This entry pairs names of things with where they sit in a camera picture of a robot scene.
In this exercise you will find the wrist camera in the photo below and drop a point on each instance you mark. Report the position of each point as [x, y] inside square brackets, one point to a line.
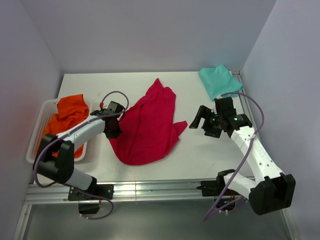
[112, 108]
[224, 105]

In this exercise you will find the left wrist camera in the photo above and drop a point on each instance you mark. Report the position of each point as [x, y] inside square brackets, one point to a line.
[112, 108]

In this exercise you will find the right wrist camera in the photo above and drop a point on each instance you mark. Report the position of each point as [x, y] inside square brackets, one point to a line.
[224, 105]

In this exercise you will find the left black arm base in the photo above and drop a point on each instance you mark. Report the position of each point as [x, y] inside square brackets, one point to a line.
[90, 195]

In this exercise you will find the orange t shirt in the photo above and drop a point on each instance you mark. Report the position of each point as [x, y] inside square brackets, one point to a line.
[72, 110]

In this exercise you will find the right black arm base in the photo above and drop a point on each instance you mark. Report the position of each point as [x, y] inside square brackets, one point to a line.
[227, 203]

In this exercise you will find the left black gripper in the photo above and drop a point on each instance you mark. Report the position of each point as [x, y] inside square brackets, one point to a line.
[115, 134]

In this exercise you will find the teal folded t shirt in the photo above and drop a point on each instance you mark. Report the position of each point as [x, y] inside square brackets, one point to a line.
[219, 80]

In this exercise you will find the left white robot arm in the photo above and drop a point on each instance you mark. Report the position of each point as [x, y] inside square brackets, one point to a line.
[55, 160]

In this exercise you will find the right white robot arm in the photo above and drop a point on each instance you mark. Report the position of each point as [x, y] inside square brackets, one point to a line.
[257, 178]

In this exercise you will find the aluminium front rail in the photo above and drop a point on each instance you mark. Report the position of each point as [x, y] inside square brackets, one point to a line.
[127, 191]

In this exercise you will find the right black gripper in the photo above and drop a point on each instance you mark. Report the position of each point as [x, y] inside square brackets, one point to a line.
[205, 113]

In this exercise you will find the white plastic basket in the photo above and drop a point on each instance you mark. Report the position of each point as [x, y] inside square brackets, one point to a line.
[47, 110]

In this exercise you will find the crimson red t shirt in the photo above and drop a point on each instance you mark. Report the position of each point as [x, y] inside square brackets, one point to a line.
[149, 132]

